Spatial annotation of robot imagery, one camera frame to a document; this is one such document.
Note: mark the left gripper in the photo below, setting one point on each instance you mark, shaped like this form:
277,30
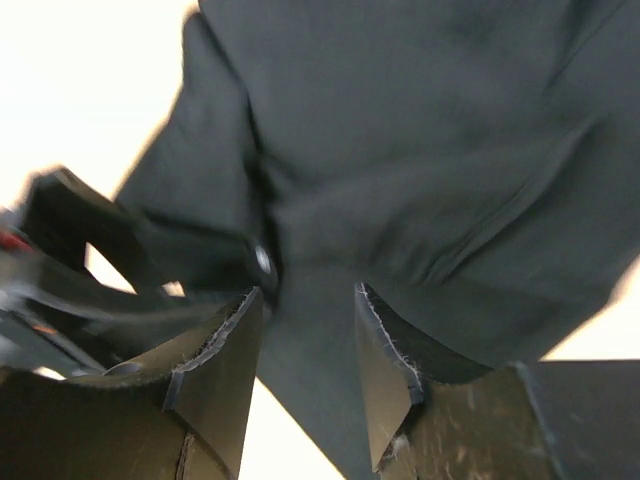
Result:
79,295

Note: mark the black long sleeve shirt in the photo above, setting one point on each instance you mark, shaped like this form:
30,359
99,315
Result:
475,162

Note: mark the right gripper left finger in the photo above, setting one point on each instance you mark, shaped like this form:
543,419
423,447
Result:
178,411

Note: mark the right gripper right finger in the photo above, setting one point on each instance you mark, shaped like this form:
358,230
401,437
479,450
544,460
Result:
434,414

